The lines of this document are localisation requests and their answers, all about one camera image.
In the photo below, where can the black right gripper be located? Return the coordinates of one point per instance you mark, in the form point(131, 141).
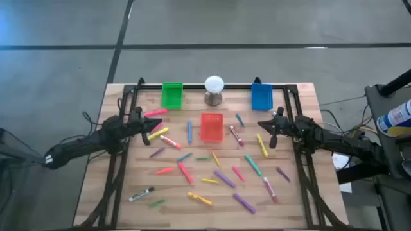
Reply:
point(284, 126)

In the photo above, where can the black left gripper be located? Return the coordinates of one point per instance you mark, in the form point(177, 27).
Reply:
point(138, 125)

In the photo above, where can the thin purple marker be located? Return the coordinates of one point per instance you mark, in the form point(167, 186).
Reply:
point(157, 152)
point(283, 174)

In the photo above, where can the blue plastic basket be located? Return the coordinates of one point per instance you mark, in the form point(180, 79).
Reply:
point(262, 97)

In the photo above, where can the thin teal marker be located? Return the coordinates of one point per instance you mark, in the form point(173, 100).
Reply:
point(239, 120)
point(185, 157)

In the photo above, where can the white marker red cap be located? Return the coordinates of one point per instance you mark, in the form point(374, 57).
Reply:
point(236, 135)

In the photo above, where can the blue marker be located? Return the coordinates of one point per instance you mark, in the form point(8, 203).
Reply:
point(189, 131)

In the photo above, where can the teal highlighter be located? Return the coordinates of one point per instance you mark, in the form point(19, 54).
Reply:
point(253, 165)

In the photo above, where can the orange marker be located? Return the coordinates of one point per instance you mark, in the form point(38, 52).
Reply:
point(165, 171)

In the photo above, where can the pink red highlighter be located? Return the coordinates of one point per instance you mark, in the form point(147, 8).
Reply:
point(185, 172)

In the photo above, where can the thin green marker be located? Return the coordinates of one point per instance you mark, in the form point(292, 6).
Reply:
point(156, 203)
point(203, 158)

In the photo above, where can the thin yellow marker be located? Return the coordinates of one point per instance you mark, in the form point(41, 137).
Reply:
point(216, 159)
point(209, 181)

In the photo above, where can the purple highlighter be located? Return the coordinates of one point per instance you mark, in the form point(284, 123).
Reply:
point(244, 203)
point(224, 178)

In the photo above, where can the white marker black cap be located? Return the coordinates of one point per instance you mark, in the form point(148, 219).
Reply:
point(141, 194)

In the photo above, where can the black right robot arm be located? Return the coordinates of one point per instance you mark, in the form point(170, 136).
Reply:
point(340, 144)

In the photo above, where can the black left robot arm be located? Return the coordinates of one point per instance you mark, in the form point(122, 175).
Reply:
point(80, 146)

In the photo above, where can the green plastic basket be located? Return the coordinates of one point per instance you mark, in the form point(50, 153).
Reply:
point(171, 96)

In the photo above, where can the orange plastic basket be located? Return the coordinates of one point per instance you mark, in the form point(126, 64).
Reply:
point(212, 127)

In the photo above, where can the white light bulb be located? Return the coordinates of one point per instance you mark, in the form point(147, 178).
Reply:
point(214, 85)

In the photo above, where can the white paper sheet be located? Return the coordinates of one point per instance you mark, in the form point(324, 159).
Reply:
point(339, 162)

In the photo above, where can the black flat bar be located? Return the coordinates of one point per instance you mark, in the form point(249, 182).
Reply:
point(363, 173)

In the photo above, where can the grey side table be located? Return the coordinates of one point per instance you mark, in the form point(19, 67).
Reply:
point(390, 154)

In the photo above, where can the white blue spray can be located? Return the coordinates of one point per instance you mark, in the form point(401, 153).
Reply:
point(396, 118)

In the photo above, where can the black pole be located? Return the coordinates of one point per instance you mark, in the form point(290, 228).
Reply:
point(396, 84)

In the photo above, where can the black aluminium table frame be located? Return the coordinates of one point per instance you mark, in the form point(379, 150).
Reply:
point(192, 86)

